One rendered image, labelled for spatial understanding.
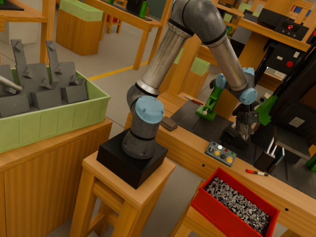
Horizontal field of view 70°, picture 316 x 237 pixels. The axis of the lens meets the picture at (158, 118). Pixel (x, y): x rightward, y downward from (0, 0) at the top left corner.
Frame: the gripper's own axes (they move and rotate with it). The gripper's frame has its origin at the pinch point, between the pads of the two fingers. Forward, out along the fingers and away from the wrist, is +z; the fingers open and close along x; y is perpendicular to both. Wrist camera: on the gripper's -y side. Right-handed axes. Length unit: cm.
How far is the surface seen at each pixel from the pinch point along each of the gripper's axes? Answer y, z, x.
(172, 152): -15.7, 8.6, -35.4
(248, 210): 22.1, 27.1, -11.9
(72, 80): -32, -35, -88
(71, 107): -9, -21, -86
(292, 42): -8, -50, 35
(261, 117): -5.1, -9.1, 13.2
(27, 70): -16, -40, -106
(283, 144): 14.3, 1.5, 11.2
